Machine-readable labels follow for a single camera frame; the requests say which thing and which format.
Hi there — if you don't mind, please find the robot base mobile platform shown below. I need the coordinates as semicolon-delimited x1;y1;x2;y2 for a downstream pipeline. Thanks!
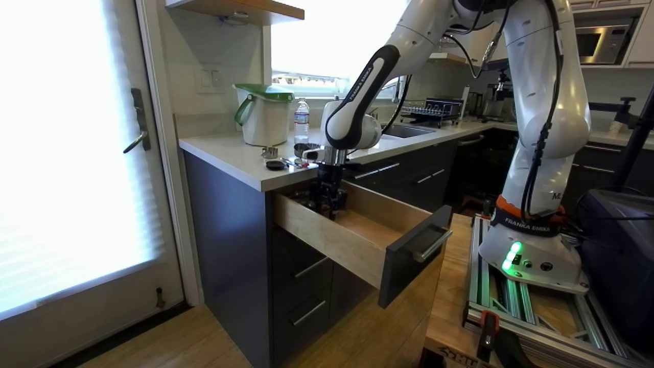
464;214;654;368

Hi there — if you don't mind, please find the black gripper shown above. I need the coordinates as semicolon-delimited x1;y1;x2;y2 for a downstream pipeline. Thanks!
305;145;353;205

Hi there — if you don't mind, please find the dark blue box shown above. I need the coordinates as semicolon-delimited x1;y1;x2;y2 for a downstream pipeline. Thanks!
577;190;654;354

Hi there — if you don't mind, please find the black round lid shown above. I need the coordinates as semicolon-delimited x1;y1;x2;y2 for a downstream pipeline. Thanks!
265;159;287;172

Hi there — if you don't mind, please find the open wooden drawer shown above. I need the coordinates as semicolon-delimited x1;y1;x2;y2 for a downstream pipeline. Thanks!
273;181;451;306

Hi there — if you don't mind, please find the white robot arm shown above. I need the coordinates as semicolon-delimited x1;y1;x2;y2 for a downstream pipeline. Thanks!
324;0;591;234

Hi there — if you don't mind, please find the dark kitchen cabinet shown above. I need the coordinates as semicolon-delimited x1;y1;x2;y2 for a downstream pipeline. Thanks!
181;129;520;368

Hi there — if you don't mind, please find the clear plastic water bottle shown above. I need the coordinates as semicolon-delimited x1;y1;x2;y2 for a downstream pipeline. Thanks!
294;101;311;144

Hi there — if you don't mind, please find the white bin with green lid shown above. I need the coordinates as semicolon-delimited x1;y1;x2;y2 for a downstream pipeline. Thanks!
234;84;294;148

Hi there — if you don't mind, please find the black door handle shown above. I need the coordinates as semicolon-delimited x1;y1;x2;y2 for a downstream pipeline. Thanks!
123;88;152;153

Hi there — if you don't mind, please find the white entry door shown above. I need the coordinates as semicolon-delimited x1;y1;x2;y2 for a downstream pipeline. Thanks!
0;0;183;368

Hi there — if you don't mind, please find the stainless microwave oven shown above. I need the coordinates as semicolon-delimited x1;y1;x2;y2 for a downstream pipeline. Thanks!
575;9;642;65

